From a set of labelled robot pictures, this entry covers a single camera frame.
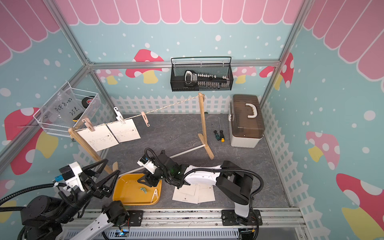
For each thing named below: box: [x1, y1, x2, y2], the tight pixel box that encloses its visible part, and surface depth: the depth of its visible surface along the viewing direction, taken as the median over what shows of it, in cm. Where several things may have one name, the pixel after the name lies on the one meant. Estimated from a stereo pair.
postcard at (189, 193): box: [172, 184, 200, 204], surface depth 83 cm
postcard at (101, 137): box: [76, 124, 119, 152], surface depth 64 cm
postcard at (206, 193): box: [197, 184, 216, 204], surface depth 83 cm
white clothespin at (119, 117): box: [113, 107, 126, 124], surface depth 59 cm
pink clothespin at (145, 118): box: [141, 111, 150, 127], surface depth 64 cm
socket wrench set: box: [184, 70, 231, 89], surface depth 91 cm
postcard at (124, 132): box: [107, 118, 141, 143], surface depth 66 cm
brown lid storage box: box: [228, 94, 265, 148], surface depth 96 cm
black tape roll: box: [81, 97, 94, 109], surface depth 82 cm
